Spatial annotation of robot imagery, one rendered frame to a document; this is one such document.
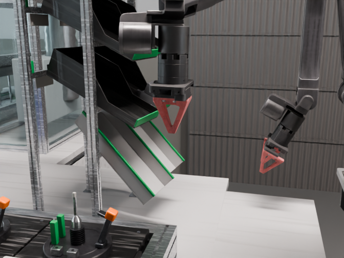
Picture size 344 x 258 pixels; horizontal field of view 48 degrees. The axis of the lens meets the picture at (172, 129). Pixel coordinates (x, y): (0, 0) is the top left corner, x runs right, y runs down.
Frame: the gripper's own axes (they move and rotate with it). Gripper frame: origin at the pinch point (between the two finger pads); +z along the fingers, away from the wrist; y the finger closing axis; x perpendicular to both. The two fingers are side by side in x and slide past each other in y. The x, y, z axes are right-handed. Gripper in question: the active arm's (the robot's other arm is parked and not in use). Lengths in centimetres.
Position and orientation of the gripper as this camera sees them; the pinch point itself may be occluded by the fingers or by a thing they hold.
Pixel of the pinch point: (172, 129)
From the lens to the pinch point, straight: 76.2
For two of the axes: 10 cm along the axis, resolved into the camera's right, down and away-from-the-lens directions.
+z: -0.2, 9.6, 2.6
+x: 9.7, 0.8, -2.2
